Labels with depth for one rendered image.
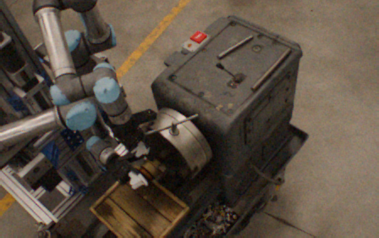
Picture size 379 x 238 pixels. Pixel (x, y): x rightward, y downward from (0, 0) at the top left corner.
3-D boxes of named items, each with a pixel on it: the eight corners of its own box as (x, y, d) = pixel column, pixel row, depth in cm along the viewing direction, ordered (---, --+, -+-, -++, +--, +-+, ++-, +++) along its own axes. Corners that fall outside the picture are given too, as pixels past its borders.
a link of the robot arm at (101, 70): (79, 68, 131) (82, 86, 123) (111, 58, 132) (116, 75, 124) (87, 85, 136) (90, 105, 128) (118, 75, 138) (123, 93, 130)
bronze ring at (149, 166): (147, 151, 166) (133, 166, 163) (163, 162, 162) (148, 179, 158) (152, 161, 174) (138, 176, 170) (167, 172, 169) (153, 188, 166)
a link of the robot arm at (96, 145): (101, 141, 184) (95, 130, 177) (115, 153, 178) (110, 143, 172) (88, 152, 181) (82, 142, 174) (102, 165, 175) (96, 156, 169)
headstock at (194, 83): (229, 61, 228) (226, 8, 197) (300, 99, 205) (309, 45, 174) (159, 128, 205) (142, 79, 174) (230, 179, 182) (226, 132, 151)
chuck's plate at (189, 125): (160, 127, 193) (159, 96, 165) (208, 168, 184) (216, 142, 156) (155, 132, 191) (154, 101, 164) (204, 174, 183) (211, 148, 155)
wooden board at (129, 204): (137, 167, 192) (134, 163, 189) (190, 210, 175) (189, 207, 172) (91, 212, 181) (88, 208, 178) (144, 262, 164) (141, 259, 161)
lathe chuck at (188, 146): (155, 132, 191) (153, 101, 164) (204, 174, 183) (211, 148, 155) (142, 144, 188) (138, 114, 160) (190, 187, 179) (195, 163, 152)
